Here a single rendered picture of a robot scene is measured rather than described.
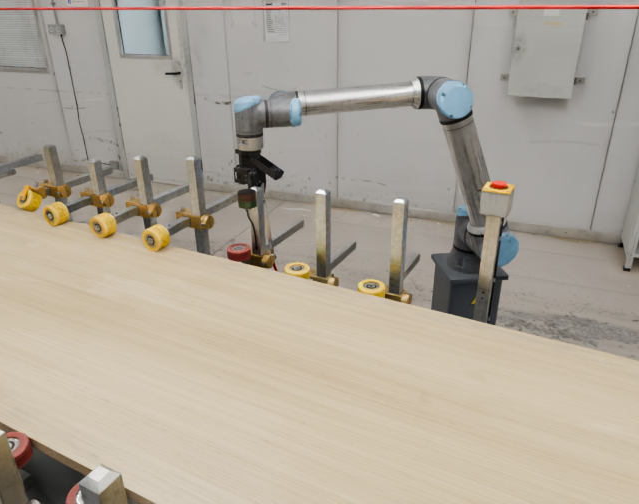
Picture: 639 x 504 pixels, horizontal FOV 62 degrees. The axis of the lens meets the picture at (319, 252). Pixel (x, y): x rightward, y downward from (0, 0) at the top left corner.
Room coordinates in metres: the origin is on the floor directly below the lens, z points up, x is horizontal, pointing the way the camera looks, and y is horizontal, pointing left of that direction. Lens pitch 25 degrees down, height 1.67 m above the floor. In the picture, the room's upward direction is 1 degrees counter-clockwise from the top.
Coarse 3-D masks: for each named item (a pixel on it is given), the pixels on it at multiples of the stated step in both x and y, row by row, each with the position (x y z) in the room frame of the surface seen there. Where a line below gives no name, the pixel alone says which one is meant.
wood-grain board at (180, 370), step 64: (0, 256) 1.60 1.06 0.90; (64, 256) 1.60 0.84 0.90; (128, 256) 1.59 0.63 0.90; (192, 256) 1.58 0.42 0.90; (0, 320) 1.21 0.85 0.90; (64, 320) 1.21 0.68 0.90; (128, 320) 1.20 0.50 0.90; (192, 320) 1.20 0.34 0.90; (256, 320) 1.19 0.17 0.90; (320, 320) 1.19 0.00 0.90; (384, 320) 1.19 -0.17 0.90; (448, 320) 1.18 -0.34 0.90; (0, 384) 0.95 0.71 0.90; (64, 384) 0.94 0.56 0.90; (128, 384) 0.94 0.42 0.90; (192, 384) 0.94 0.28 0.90; (256, 384) 0.94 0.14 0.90; (320, 384) 0.93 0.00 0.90; (384, 384) 0.93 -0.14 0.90; (448, 384) 0.93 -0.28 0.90; (512, 384) 0.92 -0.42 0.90; (576, 384) 0.92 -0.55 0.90; (64, 448) 0.76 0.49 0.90; (128, 448) 0.75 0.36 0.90; (192, 448) 0.75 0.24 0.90; (256, 448) 0.75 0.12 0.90; (320, 448) 0.75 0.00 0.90; (384, 448) 0.75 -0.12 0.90; (448, 448) 0.74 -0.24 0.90; (512, 448) 0.74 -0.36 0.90; (576, 448) 0.74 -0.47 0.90
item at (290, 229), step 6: (294, 222) 1.97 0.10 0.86; (300, 222) 1.97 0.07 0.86; (282, 228) 1.91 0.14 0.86; (288, 228) 1.91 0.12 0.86; (294, 228) 1.93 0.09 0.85; (300, 228) 1.97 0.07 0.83; (276, 234) 1.85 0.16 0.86; (282, 234) 1.85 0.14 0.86; (288, 234) 1.89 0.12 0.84; (276, 240) 1.81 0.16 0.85; (282, 240) 1.85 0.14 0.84
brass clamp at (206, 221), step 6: (186, 210) 1.83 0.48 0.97; (180, 216) 1.80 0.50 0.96; (186, 216) 1.79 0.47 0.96; (192, 216) 1.77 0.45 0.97; (198, 216) 1.76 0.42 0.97; (204, 216) 1.77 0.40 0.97; (210, 216) 1.77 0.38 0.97; (192, 222) 1.77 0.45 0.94; (198, 222) 1.76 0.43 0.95; (204, 222) 1.75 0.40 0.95; (210, 222) 1.77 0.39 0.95; (198, 228) 1.76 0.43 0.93; (204, 228) 1.77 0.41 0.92; (210, 228) 1.77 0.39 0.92
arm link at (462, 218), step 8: (464, 208) 2.07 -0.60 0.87; (456, 216) 2.09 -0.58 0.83; (464, 216) 2.04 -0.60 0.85; (456, 224) 2.08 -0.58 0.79; (464, 224) 2.03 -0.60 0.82; (456, 232) 2.07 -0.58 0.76; (464, 232) 2.00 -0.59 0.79; (456, 240) 2.07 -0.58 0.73; (464, 240) 2.00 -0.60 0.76; (464, 248) 2.03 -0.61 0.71
